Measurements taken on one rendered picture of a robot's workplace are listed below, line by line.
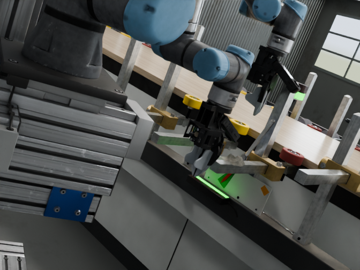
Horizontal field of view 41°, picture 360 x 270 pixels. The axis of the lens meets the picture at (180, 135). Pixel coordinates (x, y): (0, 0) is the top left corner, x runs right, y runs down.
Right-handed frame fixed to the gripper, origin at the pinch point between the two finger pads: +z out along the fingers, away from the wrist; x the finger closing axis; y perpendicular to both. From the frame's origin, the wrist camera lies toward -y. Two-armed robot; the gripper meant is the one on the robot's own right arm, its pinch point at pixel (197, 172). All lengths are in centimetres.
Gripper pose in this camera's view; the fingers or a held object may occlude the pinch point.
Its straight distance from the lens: 134.1
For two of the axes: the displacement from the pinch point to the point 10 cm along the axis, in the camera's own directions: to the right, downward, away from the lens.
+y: -6.6, -0.6, -7.5
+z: -3.5, 9.1, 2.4
